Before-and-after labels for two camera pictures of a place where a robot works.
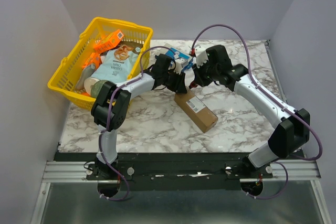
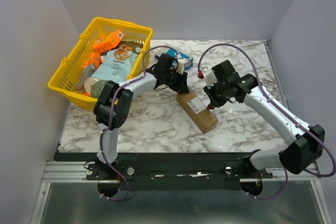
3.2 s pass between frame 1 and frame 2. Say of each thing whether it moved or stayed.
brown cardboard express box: stayed
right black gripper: moved
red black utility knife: moved
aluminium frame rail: stayed
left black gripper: stayed
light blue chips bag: stayed
